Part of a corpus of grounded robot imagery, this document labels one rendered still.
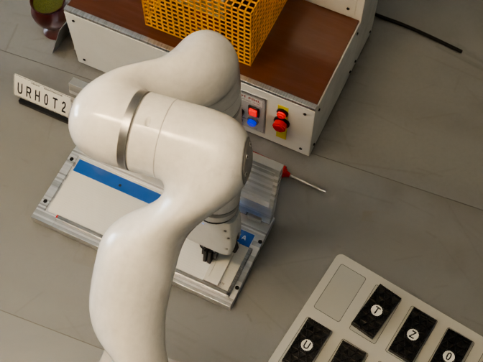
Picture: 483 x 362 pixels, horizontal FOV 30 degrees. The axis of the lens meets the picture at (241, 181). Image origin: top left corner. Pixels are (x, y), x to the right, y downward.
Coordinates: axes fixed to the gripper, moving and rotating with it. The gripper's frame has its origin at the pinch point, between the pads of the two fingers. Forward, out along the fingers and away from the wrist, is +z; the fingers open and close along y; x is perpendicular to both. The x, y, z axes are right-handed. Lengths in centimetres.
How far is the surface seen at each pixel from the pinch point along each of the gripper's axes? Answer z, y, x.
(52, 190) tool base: 2.5, -35.2, -0.4
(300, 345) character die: 4.3, 23.0, -8.2
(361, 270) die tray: 1.5, 27.6, 10.7
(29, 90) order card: -3, -51, 17
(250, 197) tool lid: -6.8, 3.0, 10.7
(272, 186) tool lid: -13.8, 7.1, 10.0
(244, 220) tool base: 0.6, 2.8, 10.0
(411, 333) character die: 2.0, 40.8, 2.5
